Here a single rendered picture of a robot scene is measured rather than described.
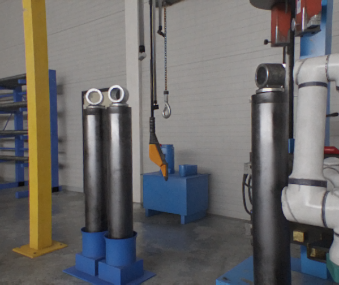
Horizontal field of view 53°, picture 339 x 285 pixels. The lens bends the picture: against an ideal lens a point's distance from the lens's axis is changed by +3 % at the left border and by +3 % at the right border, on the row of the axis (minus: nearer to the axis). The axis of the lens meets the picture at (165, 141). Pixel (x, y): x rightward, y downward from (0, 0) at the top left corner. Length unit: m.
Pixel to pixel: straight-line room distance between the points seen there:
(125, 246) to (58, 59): 5.80
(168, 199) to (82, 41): 4.07
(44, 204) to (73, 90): 4.03
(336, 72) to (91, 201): 2.22
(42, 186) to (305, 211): 2.92
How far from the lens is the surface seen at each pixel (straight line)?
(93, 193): 3.08
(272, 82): 2.11
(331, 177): 1.87
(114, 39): 6.70
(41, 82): 3.88
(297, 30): 2.42
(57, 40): 8.18
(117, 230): 2.91
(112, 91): 2.93
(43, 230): 3.98
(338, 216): 1.53
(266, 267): 2.20
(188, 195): 4.58
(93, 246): 3.18
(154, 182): 4.87
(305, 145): 1.59
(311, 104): 1.62
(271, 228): 2.12
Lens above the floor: 1.24
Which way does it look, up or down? 2 degrees down
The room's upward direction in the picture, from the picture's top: 1 degrees counter-clockwise
